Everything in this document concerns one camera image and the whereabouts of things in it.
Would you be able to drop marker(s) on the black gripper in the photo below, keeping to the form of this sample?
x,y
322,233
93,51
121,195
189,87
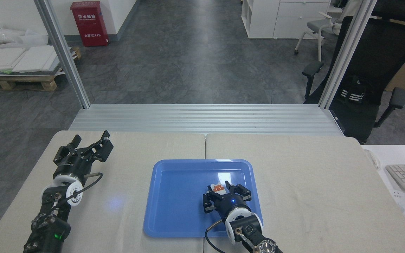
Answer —
x,y
232,204
74,165

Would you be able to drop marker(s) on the white orange switch part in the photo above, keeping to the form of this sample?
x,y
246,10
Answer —
x,y
217,188

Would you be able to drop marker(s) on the blue plastic tray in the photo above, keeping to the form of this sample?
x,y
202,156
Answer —
x,y
181,200

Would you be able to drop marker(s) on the silver ribbed aluminium platform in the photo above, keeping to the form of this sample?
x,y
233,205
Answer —
x,y
202,119

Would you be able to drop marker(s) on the wooden pallet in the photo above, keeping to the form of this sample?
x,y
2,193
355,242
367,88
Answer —
x,y
16,81

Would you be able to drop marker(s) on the white flat boards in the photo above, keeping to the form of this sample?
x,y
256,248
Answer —
x,y
9,59

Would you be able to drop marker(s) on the red fire extinguisher box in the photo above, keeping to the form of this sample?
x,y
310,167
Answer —
x,y
90,24

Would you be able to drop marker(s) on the crumpled white plastic sheets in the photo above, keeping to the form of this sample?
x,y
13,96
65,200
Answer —
x,y
2,35

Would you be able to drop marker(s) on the white computer mouse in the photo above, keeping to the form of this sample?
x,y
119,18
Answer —
x,y
374,160

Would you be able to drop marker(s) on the white desk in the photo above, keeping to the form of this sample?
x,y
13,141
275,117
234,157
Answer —
x,y
399,154

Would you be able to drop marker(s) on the white drawer cabinet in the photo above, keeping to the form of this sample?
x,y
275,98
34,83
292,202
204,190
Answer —
x,y
269,17

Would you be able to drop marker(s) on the white grey office chair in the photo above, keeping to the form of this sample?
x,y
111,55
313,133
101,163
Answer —
x,y
316,26

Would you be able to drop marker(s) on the black mesh office chair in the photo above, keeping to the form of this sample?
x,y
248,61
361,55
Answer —
x,y
381,52

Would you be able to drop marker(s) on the silver aluminium post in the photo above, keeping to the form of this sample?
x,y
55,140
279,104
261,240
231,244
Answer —
x,y
345,56
63,52

